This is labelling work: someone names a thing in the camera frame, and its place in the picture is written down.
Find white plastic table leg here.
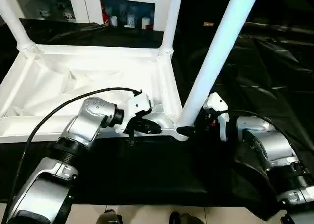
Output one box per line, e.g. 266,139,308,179
176,0,261,128
0,0,37,51
160,0,184,56

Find white plastic table top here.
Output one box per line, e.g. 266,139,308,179
0,44,197,144

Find black work surface mat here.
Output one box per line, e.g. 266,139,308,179
0,18,314,221

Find brown round robot part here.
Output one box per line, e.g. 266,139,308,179
169,211,205,224
95,209,124,224

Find red bottle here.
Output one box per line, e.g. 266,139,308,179
102,3,109,25

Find long dark metal rod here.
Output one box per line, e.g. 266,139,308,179
244,22,314,35

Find black backdrop cloth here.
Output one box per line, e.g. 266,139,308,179
171,0,314,25

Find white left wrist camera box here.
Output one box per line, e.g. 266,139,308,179
114,93,153,134

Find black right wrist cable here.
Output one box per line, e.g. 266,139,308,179
217,110,314,161

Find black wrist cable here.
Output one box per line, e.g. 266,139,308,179
6,87,143,216
217,110,314,161

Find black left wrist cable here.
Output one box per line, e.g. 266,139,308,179
6,87,143,216

